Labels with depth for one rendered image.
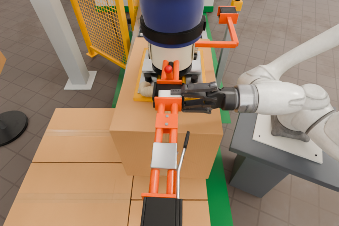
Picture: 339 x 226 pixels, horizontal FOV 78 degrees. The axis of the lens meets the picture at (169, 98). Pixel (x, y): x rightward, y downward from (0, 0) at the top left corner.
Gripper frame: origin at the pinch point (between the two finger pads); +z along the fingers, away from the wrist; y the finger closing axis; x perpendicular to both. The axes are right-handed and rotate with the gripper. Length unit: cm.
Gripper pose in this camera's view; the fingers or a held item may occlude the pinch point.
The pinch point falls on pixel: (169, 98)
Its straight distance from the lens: 65.7
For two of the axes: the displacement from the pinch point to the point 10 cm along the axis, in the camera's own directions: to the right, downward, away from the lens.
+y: 0.0, 6.5, 7.6
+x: 0.0, -7.6, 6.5
